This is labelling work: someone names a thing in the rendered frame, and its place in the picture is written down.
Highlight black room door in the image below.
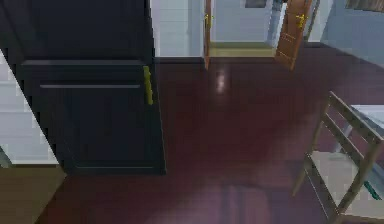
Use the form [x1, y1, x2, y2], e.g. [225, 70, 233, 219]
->
[0, 0, 167, 176]

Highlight brown wooden room door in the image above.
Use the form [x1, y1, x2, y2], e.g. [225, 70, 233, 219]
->
[274, 0, 313, 71]
[203, 0, 213, 70]

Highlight light wooden chair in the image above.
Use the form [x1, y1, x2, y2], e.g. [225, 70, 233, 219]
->
[292, 91, 384, 224]

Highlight framed wall picture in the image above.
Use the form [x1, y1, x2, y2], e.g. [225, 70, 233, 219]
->
[345, 0, 384, 14]
[244, 0, 267, 9]

